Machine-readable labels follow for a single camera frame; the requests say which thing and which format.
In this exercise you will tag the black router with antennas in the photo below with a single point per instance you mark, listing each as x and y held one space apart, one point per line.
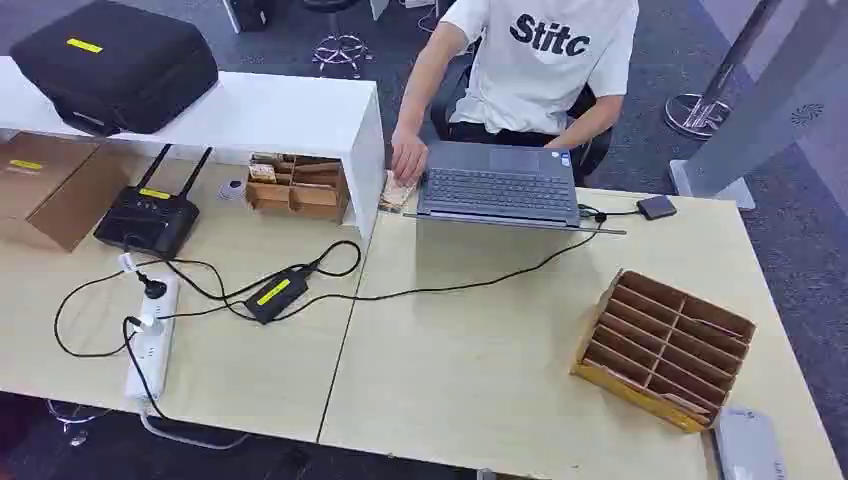
146 222

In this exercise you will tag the small wooden card organizer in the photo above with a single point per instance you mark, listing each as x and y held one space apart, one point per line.
311 195

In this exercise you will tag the chrome metal frame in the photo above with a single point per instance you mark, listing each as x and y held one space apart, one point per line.
73 416

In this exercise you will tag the brown cardboard box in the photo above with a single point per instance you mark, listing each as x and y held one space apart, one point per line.
46 189

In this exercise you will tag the grey flat device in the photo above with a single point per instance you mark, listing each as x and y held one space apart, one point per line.
748 447

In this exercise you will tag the black power adapter yellow label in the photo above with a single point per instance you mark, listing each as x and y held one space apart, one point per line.
277 296

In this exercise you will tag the white power strip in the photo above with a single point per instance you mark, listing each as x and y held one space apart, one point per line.
154 351

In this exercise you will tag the black cabinet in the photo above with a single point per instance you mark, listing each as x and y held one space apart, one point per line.
248 13

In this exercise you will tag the grey standing panel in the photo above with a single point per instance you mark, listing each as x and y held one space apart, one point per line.
762 112

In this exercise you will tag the black carrying case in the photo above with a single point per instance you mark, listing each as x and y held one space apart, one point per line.
119 66

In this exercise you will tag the silver stanchion post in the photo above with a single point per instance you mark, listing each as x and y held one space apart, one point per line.
696 112

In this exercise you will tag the white desk shelf riser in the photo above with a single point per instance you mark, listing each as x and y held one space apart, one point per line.
278 109

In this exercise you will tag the chrome base stool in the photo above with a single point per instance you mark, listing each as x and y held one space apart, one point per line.
341 50

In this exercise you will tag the person's right hand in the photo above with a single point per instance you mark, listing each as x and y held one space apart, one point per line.
409 159

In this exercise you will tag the wooden slotted card box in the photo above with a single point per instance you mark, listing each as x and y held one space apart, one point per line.
662 348

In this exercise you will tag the cards in small organizer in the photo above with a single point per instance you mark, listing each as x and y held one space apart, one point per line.
262 173

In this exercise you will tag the grey laptop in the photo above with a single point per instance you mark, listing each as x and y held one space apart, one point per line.
497 189

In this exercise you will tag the small dark external drive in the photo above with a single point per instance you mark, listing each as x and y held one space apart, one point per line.
657 207

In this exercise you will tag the stack of cards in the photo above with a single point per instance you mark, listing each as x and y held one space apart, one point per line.
396 195

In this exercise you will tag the person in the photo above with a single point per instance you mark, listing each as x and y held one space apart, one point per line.
530 79

